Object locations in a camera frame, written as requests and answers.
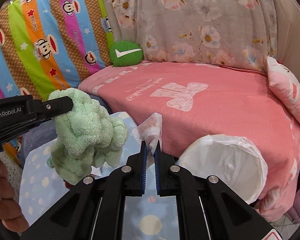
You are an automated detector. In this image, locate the green fluffy towel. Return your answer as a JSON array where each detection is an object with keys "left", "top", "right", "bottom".
[{"left": 48, "top": 87, "right": 129, "bottom": 184}]

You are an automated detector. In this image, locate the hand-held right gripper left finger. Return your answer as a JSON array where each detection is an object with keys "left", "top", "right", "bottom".
[{"left": 20, "top": 141, "right": 148, "bottom": 240}]

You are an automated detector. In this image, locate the white tissue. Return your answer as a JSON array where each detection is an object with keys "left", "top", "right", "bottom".
[{"left": 136, "top": 113, "right": 164, "bottom": 156}]

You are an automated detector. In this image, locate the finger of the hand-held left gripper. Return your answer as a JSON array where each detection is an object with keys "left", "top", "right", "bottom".
[{"left": 30, "top": 95, "right": 74, "bottom": 124}]

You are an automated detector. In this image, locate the striped monkey print blanket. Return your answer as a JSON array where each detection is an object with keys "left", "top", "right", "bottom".
[{"left": 0, "top": 0, "right": 115, "bottom": 166}]

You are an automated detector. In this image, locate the blue dotted tablecloth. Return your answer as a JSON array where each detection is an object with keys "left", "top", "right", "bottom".
[{"left": 19, "top": 111, "right": 181, "bottom": 240}]

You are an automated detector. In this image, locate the pink printed pillow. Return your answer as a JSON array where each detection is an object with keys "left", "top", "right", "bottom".
[{"left": 266, "top": 56, "right": 300, "bottom": 127}]

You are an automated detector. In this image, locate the green check mark cushion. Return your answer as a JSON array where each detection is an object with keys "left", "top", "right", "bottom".
[{"left": 109, "top": 41, "right": 144, "bottom": 68}]

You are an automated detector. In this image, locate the pink blanket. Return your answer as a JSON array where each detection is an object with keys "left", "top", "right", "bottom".
[{"left": 78, "top": 60, "right": 300, "bottom": 222}]

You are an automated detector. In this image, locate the white plastic bag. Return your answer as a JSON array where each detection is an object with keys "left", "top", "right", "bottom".
[{"left": 177, "top": 134, "right": 269, "bottom": 204}]

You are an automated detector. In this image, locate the person's left hand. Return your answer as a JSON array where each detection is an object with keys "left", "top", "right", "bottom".
[{"left": 0, "top": 156, "right": 30, "bottom": 233}]

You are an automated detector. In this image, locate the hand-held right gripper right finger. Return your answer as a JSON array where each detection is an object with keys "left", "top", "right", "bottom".
[{"left": 154, "top": 140, "right": 283, "bottom": 240}]

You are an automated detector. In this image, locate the grey floral blanket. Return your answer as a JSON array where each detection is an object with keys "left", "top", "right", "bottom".
[{"left": 101, "top": 0, "right": 278, "bottom": 73}]

